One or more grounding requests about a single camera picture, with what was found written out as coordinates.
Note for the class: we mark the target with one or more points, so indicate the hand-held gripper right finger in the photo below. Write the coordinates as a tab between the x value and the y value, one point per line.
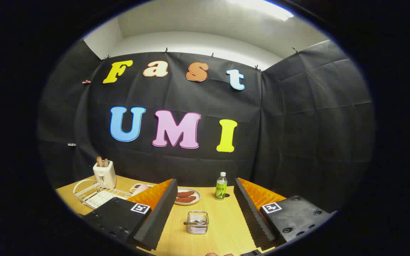
251	217

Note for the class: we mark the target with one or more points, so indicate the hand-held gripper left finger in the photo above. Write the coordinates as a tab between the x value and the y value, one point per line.
162	217

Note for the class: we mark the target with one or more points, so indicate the white four-compartment dish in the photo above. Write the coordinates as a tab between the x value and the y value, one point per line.
135	185

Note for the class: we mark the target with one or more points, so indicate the white plate with meat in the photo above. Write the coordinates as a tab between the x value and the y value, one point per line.
197	195

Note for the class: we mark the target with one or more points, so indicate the brown meat piece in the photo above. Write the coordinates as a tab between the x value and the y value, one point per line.
186	194
186	200

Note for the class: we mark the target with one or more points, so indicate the green drink bottle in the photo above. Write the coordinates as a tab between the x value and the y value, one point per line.
221	188

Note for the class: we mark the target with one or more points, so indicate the white ribbed drain tray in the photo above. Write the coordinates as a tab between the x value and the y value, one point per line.
101	201

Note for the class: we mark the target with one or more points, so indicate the white toaster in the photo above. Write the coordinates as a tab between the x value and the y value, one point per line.
105	176

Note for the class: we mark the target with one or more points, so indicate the black backdrop cloth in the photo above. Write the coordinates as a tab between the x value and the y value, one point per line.
279	142

